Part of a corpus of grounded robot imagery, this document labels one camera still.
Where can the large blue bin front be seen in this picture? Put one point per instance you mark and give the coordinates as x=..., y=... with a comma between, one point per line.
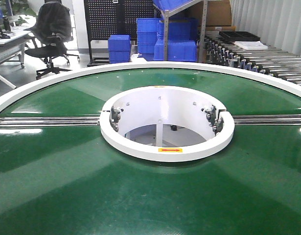
x=178, y=50

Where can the small blue bin stack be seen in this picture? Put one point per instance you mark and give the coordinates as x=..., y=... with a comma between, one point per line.
x=119, y=48

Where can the tall blue bin stack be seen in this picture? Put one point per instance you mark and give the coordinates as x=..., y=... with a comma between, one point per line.
x=147, y=29

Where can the left steel roller bar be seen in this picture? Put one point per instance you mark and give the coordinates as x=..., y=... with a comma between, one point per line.
x=48, y=121

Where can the steel roller bar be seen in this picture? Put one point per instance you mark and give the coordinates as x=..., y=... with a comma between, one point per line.
x=48, y=121
x=288, y=119

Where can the metal shelving rack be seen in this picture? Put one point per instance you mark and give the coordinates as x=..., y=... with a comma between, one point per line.
x=177, y=11

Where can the black pegboard panel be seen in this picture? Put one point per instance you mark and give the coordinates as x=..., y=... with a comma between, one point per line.
x=108, y=17

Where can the black plastic tray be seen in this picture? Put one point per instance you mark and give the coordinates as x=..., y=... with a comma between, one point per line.
x=233, y=36

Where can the white flat tray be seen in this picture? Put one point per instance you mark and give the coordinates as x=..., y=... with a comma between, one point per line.
x=251, y=45

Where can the cardboard box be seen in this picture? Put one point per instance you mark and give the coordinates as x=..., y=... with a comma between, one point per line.
x=219, y=15

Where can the black office chair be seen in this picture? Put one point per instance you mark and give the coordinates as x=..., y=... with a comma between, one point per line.
x=52, y=29

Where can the right steel roller bar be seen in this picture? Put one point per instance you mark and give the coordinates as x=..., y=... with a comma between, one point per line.
x=288, y=119

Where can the roller conveyor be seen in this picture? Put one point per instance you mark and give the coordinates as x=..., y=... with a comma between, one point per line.
x=273, y=61

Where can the white outer conveyor rim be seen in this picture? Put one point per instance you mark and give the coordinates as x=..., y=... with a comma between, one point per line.
x=83, y=92

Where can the grey desk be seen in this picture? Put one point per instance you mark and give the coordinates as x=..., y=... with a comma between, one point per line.
x=14, y=46

